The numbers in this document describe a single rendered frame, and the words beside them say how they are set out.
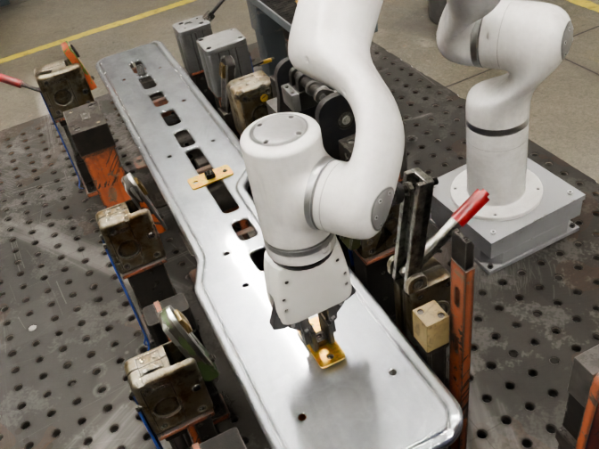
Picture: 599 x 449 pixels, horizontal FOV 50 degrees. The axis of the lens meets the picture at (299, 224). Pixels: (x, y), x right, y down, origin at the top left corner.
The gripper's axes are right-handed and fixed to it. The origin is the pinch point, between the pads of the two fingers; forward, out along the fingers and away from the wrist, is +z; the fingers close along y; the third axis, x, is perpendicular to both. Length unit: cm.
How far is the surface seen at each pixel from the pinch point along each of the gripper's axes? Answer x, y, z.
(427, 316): 8.2, -11.8, -3.4
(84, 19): -441, -12, 102
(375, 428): 14.7, 0.0, 3.1
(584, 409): 30.8, -13.9, -11.1
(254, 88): -59, -16, -5
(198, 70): -102, -15, 8
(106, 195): -76, 19, 17
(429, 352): 9.5, -11.1, 1.8
